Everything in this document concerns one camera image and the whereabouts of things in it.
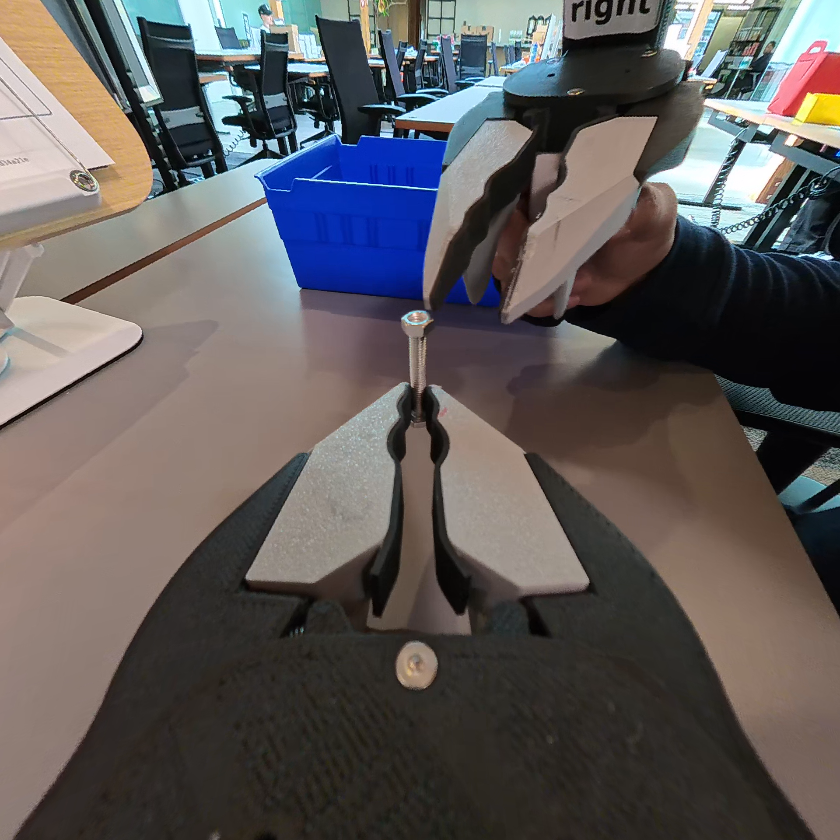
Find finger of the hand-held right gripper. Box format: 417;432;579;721
422;118;542;311
500;115;660;325

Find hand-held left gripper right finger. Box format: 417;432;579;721
420;386;592;618

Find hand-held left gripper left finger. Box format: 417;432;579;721
245;384;418;618

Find blue plastic bin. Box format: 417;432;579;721
255;134;503;309

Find steel hex bolt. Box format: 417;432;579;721
408;331;429;429

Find person's right forearm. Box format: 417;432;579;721
564;217;840;414

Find person's right hand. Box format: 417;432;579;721
492;184;680;326

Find wooden office desk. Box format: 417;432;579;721
394;75;519;139
197;49;329;86
702;98;840;250

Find group of black office chairs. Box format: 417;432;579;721
134;13;500;191

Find red box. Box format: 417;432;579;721
768;41;831;118

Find yellow box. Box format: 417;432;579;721
793;93;840;127

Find black mesh armchair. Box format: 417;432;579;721
715;377;840;513

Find person's dark trousers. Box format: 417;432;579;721
781;495;840;618

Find wooden document stand white base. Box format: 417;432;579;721
0;0;155;427

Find white instruction sheet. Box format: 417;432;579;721
0;36;118;175

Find black coiled cable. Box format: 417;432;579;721
718;157;829;235

